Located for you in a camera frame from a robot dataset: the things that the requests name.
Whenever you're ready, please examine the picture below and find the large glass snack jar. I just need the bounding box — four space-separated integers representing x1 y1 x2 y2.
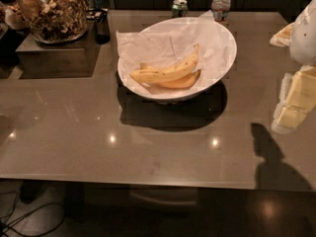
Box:
16 0 87 44

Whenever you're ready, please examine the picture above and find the green soda can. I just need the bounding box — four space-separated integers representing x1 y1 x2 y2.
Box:
172 0 189 18

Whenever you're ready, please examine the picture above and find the dark square pedestal block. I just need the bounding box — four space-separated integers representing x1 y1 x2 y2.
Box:
16 22 101 79

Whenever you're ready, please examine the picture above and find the yellow banana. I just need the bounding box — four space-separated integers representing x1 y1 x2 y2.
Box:
141 63 200 89
130 44 199 84

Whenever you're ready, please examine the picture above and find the black floor cable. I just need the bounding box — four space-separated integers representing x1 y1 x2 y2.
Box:
0 190 67 237

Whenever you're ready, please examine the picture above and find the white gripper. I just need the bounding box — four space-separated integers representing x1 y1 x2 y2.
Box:
270 0 316 134

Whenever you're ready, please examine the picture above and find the snack bowl at left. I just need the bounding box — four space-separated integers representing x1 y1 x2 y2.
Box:
5 2 28 30

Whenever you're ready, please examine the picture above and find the clear plastic water bottle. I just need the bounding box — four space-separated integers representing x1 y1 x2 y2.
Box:
211 0 231 22

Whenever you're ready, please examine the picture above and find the white paper liner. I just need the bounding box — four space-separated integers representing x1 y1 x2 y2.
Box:
116 10 237 96

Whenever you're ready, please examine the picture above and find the white bowl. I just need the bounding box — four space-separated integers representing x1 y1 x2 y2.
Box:
117 16 238 104

